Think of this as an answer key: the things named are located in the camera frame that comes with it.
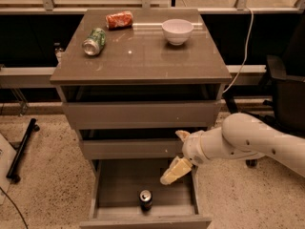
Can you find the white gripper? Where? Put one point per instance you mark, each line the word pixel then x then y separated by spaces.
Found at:
pixel 194 147

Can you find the dark pepsi can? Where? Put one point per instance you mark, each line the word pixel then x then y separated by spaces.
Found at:
pixel 146 200

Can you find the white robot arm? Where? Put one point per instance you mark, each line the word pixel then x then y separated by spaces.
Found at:
pixel 241 136

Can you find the grey top drawer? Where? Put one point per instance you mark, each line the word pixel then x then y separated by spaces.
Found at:
pixel 139 115

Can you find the grey open bottom drawer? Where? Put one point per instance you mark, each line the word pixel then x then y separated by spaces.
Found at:
pixel 115 200

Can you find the grey drawer cabinet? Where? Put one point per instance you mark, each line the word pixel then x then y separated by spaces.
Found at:
pixel 138 64

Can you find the grey middle drawer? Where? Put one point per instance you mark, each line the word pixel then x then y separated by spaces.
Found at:
pixel 131 148

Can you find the green soda can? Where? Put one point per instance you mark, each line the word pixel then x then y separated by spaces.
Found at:
pixel 95 42

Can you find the orange soda can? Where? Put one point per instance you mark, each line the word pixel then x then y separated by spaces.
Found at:
pixel 119 20

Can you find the black office chair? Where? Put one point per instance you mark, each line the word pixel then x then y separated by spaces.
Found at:
pixel 287 73

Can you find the white bowl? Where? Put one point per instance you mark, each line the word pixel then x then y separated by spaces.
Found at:
pixel 177 31

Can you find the black wheeled stand leg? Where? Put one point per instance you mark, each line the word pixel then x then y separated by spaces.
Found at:
pixel 12 172

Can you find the white board on floor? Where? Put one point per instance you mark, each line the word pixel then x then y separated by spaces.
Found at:
pixel 7 154

